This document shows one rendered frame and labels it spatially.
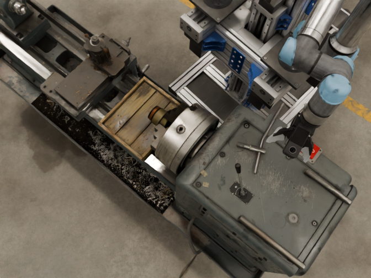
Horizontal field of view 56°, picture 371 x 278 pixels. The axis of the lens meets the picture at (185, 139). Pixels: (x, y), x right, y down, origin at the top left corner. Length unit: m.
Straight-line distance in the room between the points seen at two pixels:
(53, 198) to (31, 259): 0.43
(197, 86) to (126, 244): 1.26
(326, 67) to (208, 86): 1.66
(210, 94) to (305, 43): 1.61
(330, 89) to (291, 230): 0.59
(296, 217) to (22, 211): 2.00
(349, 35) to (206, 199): 0.82
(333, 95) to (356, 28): 0.50
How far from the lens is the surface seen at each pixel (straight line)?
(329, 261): 2.80
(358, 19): 1.45
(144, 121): 1.83
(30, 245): 2.77
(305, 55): 1.11
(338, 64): 1.12
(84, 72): 1.91
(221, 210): 1.34
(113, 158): 2.11
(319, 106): 1.06
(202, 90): 2.66
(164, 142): 1.46
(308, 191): 1.44
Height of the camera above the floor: 2.58
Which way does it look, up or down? 71 degrees down
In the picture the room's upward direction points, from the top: 5 degrees clockwise
